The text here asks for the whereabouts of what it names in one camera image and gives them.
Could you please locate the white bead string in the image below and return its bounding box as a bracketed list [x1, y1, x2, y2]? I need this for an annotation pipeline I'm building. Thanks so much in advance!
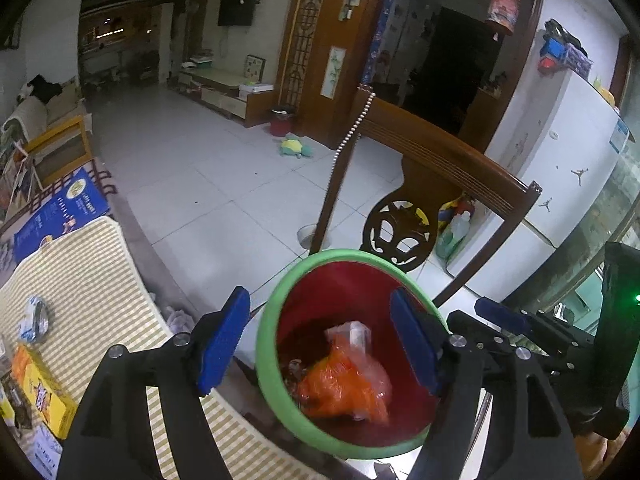
[325, 86, 376, 196]

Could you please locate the dark wooden chair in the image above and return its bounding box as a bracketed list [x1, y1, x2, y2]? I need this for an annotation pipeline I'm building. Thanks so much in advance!
[309, 86, 543, 311]

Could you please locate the white crumpled tissue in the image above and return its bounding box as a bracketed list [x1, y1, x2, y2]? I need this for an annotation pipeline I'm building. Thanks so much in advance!
[165, 305, 193, 333]

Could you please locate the green rimmed red trash bin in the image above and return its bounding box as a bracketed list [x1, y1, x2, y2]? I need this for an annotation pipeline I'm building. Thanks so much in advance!
[255, 249, 451, 461]

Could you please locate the crumpled blue white wrapper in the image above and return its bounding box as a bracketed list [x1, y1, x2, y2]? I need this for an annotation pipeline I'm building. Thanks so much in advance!
[17, 294, 51, 343]

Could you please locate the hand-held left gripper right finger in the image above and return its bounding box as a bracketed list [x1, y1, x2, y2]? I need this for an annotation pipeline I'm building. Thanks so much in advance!
[390, 288, 586, 480]

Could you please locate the blue red toy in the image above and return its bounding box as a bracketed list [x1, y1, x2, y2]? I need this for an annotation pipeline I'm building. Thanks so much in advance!
[537, 19, 593, 73]

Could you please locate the yellow framed wooden stool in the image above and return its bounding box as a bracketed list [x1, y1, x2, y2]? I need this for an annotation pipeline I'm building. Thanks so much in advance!
[22, 115, 93, 186]

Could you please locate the small red bin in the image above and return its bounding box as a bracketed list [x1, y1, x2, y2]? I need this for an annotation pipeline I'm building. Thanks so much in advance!
[270, 105, 296, 137]

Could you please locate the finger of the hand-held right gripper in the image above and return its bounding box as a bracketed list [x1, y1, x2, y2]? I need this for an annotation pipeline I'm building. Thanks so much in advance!
[446, 310, 561, 376]
[474, 297, 601, 358]

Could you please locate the wall mounted television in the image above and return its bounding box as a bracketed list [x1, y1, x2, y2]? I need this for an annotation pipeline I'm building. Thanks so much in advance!
[217, 0, 253, 27]

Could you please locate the flat blue box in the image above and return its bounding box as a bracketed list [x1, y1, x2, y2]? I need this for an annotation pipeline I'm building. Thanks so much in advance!
[12, 167, 112, 263]

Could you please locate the green detergent bottle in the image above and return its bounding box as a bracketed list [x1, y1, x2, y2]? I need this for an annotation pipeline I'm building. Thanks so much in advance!
[435, 210, 473, 261]

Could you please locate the white refrigerator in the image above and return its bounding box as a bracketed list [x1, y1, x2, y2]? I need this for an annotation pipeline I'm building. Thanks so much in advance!
[447, 30, 636, 286]

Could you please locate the short wall scroll picture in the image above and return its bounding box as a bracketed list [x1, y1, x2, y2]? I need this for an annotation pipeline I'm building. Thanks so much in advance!
[327, 46, 347, 98]

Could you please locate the sofa with light cover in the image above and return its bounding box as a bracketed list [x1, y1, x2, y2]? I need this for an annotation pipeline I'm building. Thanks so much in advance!
[0, 75, 91, 146]

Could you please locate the red hanging lantern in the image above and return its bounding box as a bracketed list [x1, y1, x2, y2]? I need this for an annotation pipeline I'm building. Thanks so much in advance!
[486, 0, 522, 36]

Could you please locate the low television cabinet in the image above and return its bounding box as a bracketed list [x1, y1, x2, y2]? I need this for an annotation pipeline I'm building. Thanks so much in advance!
[177, 62, 276, 128]

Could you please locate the white plastic packet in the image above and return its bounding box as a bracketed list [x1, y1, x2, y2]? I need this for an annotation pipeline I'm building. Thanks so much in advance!
[325, 321, 373, 356]

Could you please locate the wooden lattice partition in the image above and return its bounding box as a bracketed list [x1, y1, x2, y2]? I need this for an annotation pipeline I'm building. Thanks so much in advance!
[275, 0, 391, 148]

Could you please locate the small picture frame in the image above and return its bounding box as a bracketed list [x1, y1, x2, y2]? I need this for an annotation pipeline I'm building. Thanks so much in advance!
[243, 55, 266, 82]

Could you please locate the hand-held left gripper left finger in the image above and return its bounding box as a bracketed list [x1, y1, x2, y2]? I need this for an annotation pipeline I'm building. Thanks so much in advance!
[56, 286, 251, 480]

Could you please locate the orange plastic bag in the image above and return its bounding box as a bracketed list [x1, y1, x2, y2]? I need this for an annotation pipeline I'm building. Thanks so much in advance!
[295, 330, 393, 423]

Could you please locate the green yellow plush toy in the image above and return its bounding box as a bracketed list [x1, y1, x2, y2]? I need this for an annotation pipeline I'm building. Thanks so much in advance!
[279, 132, 313, 159]

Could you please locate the long yellow box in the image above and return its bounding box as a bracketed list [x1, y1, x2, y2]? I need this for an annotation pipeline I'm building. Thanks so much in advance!
[11, 344, 78, 440]

